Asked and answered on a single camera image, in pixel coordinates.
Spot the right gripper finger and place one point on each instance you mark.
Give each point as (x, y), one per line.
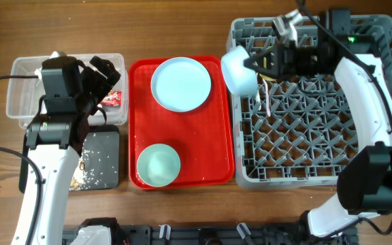
(270, 56)
(271, 71)

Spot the food scraps and rice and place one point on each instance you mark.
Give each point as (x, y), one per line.
(87, 170)

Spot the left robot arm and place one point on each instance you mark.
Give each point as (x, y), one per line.
(55, 139)

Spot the green bowl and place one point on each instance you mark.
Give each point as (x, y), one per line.
(158, 165)

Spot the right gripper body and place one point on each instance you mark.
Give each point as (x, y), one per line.
(300, 62)

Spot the yellow plastic cup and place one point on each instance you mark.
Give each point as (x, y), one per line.
(264, 62)

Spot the red snack wrapper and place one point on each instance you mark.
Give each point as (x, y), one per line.
(112, 99)

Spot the white tissue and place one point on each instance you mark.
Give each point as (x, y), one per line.
(38, 73)

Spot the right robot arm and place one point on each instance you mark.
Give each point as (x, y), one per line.
(364, 187)

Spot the white plastic fork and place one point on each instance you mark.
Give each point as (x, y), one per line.
(267, 97)

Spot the clear plastic bin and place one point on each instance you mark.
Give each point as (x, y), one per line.
(23, 94)

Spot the light blue small bowl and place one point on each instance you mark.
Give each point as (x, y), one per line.
(240, 80)

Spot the red plastic tray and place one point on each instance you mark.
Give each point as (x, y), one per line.
(202, 137)

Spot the white plastic spoon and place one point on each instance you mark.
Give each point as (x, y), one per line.
(258, 100)

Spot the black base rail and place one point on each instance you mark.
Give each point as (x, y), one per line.
(267, 234)

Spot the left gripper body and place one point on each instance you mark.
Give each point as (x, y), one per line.
(93, 90)

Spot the grey dishwasher rack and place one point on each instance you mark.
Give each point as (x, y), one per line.
(292, 139)

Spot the light blue plate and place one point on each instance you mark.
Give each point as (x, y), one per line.
(180, 84)

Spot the black waste tray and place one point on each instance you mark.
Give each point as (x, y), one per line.
(104, 160)

